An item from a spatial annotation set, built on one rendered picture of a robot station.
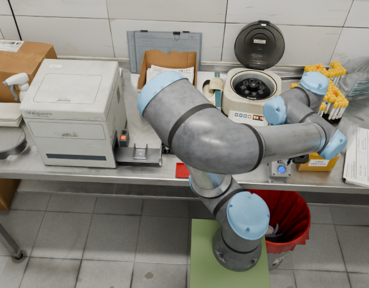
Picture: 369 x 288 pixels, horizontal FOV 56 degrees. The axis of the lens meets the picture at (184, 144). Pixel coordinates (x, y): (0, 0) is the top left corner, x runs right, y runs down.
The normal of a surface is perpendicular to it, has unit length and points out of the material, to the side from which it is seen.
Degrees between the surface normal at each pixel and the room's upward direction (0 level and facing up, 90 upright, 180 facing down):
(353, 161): 1
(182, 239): 0
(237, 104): 90
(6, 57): 3
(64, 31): 90
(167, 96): 22
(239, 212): 9
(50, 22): 90
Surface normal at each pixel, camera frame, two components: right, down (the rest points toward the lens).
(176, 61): -0.06, 0.72
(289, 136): 0.60, -0.38
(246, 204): 0.12, -0.57
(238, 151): 0.36, 0.19
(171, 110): -0.47, -0.29
